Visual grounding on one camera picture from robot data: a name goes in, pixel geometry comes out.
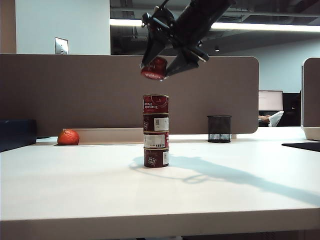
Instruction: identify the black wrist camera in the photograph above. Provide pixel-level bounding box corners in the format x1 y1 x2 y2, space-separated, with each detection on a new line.
152 6 176 26

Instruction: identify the dark red can boxed print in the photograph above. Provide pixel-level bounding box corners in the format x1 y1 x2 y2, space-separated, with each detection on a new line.
143 147 170 168

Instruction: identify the white cable trough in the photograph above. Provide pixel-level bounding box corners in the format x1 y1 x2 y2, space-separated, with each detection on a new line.
52 127 145 146

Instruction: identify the white computer monitor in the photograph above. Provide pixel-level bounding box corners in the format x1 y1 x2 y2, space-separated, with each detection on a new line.
258 90 284 111

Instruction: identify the brown divider with white base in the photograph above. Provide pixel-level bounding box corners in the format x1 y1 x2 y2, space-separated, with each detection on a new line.
301 57 320 142

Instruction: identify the metal wall switch plate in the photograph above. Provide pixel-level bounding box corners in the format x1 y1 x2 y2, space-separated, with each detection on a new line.
54 36 70 55

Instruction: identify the black desk mat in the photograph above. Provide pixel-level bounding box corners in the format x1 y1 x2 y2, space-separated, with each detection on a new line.
281 141 320 153

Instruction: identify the red can wide white label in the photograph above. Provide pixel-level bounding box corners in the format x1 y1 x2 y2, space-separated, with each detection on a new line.
143 130 170 149

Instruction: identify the dark blue box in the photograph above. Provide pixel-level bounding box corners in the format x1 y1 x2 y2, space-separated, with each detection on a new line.
0 119 38 153

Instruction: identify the orange fruit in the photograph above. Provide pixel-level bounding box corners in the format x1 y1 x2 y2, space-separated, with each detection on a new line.
57 128 81 146

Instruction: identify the person in white shirt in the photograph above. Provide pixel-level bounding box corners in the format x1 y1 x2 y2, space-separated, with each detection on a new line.
258 110 285 128

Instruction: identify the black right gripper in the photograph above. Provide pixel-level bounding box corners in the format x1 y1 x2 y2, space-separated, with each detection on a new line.
139 8 210 79

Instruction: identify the dark red can barcode label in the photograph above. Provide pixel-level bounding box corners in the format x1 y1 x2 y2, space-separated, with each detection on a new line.
143 113 170 132

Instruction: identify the long ceiling light strip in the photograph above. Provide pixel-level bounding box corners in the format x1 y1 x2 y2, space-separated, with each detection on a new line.
109 18 320 33

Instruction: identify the brown desk divider panel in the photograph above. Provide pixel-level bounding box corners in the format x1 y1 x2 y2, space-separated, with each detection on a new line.
0 53 260 139

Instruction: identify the black mesh pen holder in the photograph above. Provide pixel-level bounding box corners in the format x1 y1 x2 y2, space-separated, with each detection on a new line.
207 115 232 144

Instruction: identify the red tomato paste can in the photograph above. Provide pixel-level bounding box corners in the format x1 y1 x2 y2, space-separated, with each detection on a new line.
143 94 170 115
140 56 168 81

